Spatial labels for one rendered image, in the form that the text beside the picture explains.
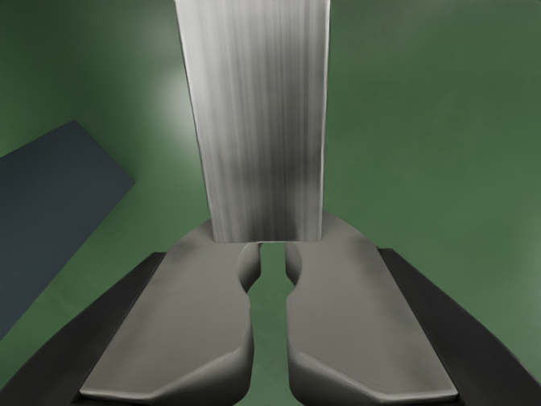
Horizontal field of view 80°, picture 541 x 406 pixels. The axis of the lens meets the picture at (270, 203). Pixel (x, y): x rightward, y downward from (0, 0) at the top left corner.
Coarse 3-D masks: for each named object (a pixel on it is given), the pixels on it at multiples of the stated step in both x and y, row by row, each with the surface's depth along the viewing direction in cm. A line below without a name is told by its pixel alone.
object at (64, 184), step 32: (64, 128) 91; (0, 160) 70; (32, 160) 77; (64, 160) 85; (96, 160) 95; (0, 192) 67; (32, 192) 73; (64, 192) 80; (96, 192) 89; (0, 224) 64; (32, 224) 70; (64, 224) 76; (96, 224) 84; (0, 256) 61; (32, 256) 66; (64, 256) 72; (0, 288) 59; (32, 288) 63; (0, 320) 56
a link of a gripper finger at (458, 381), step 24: (408, 264) 8; (408, 288) 7; (432, 288) 7; (432, 312) 7; (456, 312) 7; (432, 336) 6; (456, 336) 6; (480, 336) 6; (456, 360) 6; (480, 360) 6; (504, 360) 6; (456, 384) 5; (480, 384) 5; (504, 384) 5; (528, 384) 5
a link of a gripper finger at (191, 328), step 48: (192, 240) 9; (144, 288) 8; (192, 288) 8; (240, 288) 7; (144, 336) 6; (192, 336) 6; (240, 336) 6; (96, 384) 6; (144, 384) 6; (192, 384) 6; (240, 384) 7
